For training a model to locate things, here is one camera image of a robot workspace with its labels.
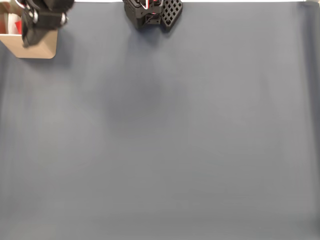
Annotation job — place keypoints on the beige rounded box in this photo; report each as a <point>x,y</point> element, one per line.
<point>47,50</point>

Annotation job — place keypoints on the dark grey table mat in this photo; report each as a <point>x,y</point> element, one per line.
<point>150,150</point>

